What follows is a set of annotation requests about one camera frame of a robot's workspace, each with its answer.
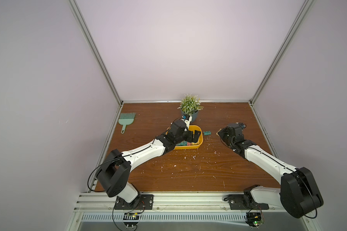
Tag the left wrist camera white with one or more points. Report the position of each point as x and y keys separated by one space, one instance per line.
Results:
x=187 y=120

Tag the right controller board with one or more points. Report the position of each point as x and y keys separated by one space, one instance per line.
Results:
x=254 y=220

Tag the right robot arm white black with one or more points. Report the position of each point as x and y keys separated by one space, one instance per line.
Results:
x=298 y=193

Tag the controller board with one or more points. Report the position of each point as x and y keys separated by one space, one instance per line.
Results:
x=130 y=221
x=254 y=220

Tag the green hand brush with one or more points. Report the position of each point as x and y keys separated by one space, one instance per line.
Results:
x=125 y=120

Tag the left controller board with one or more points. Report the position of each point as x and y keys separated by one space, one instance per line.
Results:
x=130 y=221

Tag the potted plant blue-grey pot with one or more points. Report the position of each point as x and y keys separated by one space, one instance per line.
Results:
x=190 y=105

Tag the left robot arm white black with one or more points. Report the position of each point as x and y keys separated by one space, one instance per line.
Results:
x=113 y=174

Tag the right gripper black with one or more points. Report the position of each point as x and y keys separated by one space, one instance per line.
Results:
x=223 y=134

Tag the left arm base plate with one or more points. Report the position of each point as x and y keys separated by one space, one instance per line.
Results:
x=142 y=202

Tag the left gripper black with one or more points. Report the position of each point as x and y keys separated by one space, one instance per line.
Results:
x=195 y=137

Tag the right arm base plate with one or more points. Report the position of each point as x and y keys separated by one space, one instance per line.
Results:
x=240 y=202

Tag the aluminium front rail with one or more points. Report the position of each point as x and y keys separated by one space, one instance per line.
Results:
x=163 y=202

